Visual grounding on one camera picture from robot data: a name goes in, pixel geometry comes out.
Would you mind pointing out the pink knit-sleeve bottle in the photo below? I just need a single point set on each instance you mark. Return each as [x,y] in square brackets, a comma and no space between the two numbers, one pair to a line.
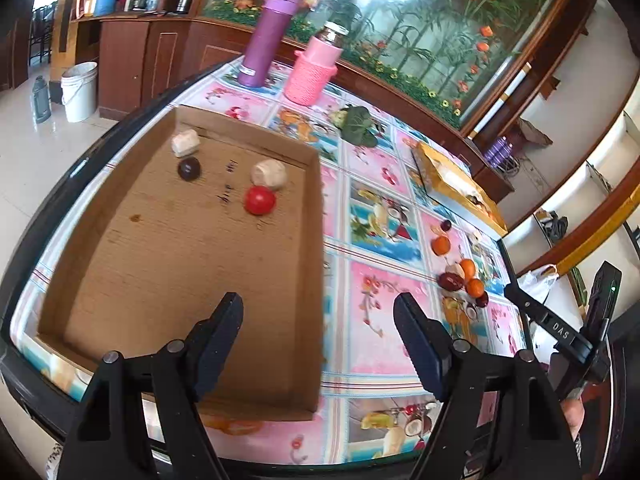
[312,67]

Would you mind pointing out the black object on shelf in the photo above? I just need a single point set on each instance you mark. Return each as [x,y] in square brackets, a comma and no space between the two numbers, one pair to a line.
[555,225]

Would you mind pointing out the green leafy vegetable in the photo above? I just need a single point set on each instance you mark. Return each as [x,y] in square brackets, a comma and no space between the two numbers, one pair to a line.
[357,125]

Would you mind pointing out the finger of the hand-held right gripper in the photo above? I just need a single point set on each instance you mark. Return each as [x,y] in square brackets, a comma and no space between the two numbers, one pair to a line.
[555,330]

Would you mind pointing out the brown cardboard tray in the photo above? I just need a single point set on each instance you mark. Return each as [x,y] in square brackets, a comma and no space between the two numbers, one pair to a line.
[175,260]

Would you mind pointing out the white plastic bag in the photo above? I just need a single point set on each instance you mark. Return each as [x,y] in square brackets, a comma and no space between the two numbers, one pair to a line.
[537,285]

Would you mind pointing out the person's right hand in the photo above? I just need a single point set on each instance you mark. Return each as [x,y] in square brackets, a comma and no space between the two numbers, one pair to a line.
[575,417]

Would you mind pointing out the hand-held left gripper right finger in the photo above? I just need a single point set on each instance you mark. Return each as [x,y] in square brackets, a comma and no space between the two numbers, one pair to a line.
[420,355]

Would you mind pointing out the grey plastic bottle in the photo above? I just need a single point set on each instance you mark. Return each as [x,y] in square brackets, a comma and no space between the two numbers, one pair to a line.
[41,101]

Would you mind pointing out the bamboo flower wall picture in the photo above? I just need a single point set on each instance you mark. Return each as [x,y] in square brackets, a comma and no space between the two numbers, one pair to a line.
[425,20]

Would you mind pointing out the brown cardboard scrap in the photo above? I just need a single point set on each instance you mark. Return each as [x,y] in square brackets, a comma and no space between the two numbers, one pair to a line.
[535,132]

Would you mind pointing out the yellow flat box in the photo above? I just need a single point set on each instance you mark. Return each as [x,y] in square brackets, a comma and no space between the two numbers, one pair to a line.
[450,180]

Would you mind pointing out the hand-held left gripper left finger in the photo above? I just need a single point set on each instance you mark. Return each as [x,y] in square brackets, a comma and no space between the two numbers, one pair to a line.
[222,350]

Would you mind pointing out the dark wooden chair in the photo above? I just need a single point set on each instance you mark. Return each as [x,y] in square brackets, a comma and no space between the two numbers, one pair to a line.
[42,25]

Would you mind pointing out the purple bottle pack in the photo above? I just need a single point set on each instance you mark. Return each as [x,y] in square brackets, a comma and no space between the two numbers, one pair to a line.
[497,152]

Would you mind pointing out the red tomato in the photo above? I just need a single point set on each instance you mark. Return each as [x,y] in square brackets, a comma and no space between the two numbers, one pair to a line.
[259,200]

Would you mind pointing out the red date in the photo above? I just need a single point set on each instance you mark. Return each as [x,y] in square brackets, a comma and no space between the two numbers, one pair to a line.
[451,281]
[481,300]

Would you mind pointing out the purple thermos bottle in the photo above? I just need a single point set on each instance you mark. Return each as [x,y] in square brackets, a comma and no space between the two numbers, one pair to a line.
[265,37]

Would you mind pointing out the dark plum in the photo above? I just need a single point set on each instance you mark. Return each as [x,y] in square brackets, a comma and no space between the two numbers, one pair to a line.
[445,225]
[189,168]

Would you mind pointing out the white shelf unit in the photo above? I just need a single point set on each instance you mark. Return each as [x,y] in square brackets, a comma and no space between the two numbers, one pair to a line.
[600,170]

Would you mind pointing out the orange mandarin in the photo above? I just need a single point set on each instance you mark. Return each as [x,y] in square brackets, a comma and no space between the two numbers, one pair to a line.
[475,288]
[441,245]
[468,268]

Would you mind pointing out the printed tablecloth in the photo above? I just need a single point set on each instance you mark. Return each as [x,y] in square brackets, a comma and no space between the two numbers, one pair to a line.
[380,310]

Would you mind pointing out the wooden cabinet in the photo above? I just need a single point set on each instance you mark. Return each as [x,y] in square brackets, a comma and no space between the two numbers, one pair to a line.
[125,60]

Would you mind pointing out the white plastic bucket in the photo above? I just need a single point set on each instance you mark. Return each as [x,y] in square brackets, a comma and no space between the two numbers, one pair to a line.
[79,92]

